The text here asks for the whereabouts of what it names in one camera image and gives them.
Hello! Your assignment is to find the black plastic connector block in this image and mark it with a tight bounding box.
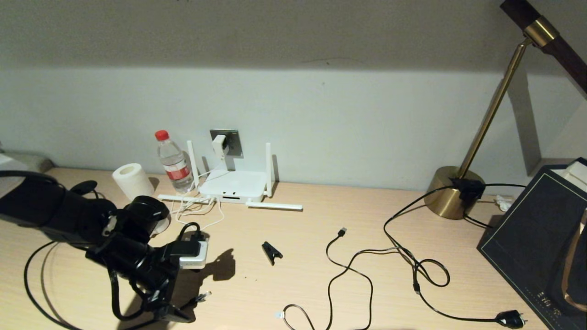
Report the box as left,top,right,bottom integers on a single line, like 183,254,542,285
449,178,485,208

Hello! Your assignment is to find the grey metal wall socket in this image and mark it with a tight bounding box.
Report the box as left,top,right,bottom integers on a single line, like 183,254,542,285
210,130,244,157

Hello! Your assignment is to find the black lamp power cord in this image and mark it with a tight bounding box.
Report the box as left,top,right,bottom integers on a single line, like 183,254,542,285
383,183,528,329

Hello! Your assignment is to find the thin white adapter cable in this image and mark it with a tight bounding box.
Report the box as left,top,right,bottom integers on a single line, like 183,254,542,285
172,156,225,232

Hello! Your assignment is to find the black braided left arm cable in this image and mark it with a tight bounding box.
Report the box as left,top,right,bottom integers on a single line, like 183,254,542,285
108,270,152,321

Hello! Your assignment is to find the black cable with white tip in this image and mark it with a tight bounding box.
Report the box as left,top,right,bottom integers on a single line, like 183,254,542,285
275,303,317,330

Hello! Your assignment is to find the white paper roll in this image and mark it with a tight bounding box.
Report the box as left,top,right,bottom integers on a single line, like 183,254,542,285
112,163,171,235

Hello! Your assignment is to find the white box inside bag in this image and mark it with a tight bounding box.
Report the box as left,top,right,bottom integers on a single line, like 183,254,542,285
549,161,587,193

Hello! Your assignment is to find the white power adapter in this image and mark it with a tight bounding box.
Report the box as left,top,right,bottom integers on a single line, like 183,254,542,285
212,134,228,159

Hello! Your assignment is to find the black ethernet cable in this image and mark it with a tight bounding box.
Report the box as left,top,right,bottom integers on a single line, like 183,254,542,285
23,190,212,330

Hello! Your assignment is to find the dark gift bag brown handle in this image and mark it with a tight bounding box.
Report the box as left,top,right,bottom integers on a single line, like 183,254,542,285
477,158,587,330

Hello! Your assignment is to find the brass desk lamp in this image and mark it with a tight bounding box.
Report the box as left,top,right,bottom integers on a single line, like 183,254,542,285
424,0,587,220

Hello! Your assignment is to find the white router with four antennas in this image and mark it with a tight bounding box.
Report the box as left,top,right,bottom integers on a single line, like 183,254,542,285
158,141,304,211

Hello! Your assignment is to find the black round desk grommet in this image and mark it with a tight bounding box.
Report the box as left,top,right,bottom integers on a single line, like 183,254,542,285
71,180,98,195

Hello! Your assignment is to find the black USB cable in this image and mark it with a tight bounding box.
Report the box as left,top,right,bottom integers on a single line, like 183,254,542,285
326,228,420,330

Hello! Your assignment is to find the small black clip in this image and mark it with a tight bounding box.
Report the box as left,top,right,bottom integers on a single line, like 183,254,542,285
262,241,283,266

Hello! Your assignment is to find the clear water bottle red cap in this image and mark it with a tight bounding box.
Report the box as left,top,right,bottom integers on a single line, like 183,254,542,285
155,130,195,194

